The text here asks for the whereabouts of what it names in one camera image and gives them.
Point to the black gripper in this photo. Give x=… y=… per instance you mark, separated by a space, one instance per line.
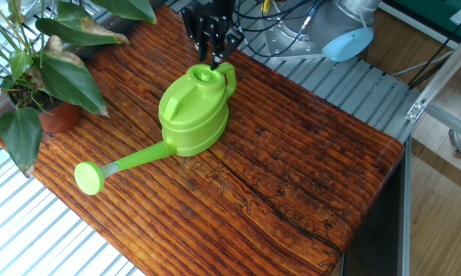
x=215 y=11

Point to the green plastic watering can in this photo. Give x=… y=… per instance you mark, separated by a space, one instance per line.
x=191 y=119

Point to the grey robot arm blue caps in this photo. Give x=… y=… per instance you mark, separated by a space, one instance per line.
x=341 y=23

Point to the green leafy plant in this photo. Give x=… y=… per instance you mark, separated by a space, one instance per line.
x=69 y=80

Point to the terracotta plant pot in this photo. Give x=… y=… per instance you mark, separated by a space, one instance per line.
x=61 y=119

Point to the yellow connector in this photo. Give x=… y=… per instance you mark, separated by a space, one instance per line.
x=266 y=5

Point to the silver robot mounting plate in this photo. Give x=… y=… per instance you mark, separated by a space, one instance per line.
x=287 y=42

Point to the wood grain board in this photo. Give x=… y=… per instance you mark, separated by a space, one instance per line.
x=253 y=172

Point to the green board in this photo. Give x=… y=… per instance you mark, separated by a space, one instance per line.
x=425 y=9

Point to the aluminium profile frame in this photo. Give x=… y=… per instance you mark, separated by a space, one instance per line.
x=445 y=65

